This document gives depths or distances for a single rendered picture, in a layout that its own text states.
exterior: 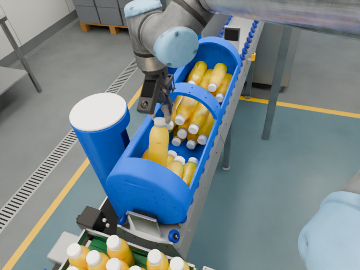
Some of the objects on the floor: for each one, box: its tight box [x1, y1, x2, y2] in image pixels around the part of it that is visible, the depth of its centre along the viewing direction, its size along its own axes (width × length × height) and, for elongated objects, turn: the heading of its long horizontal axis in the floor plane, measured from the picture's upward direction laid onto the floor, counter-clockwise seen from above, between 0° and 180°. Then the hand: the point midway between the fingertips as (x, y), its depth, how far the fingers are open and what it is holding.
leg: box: [223, 116, 234, 171], centre depth 207 cm, size 6×6×63 cm
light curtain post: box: [261, 26, 293, 140], centre depth 189 cm, size 6×6×170 cm
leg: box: [245, 48, 257, 99], centre depth 270 cm, size 6×6×63 cm
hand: (160, 121), depth 89 cm, fingers closed on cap, 4 cm apart
